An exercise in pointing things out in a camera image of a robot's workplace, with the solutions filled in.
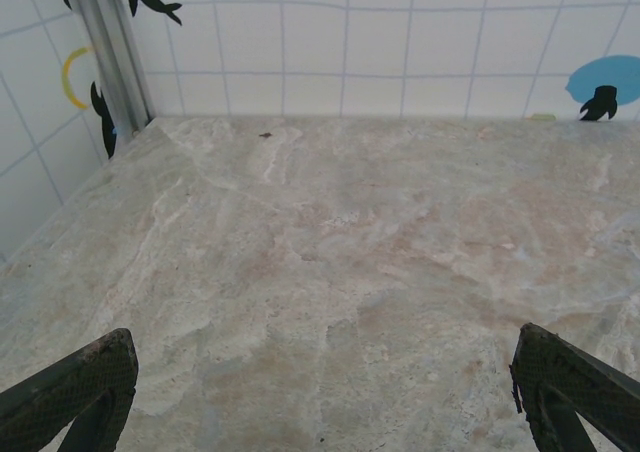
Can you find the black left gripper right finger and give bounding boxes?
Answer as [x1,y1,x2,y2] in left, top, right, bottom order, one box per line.
[509,322,640,452]

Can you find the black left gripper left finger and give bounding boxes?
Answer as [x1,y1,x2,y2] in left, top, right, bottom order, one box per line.
[0,327,140,452]

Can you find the aluminium corner post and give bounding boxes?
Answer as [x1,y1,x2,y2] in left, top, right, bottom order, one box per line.
[67,0,155,138]

